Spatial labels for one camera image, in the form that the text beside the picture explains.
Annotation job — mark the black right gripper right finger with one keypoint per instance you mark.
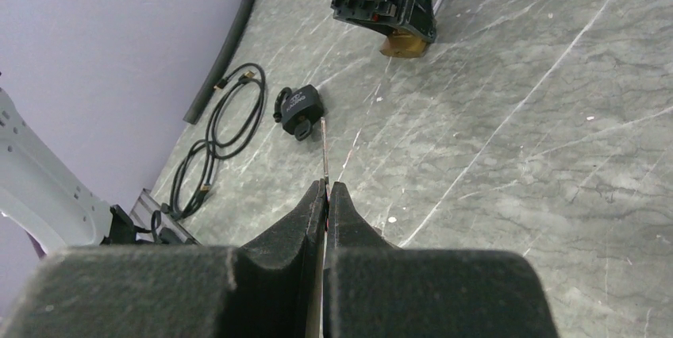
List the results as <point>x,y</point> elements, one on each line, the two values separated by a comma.
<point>373,288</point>

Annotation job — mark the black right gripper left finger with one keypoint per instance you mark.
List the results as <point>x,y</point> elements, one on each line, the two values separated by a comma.
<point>270,287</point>

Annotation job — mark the brass padlock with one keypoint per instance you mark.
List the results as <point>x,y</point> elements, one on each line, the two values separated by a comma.
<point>410,40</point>

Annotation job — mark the black padlock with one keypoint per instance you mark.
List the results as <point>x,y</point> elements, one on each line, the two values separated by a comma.
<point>293,106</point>

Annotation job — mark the silver key bunch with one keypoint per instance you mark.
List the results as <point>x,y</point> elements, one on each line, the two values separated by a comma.
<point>325,158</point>

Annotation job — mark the black head key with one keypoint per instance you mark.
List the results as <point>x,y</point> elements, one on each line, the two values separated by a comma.
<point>303,130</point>

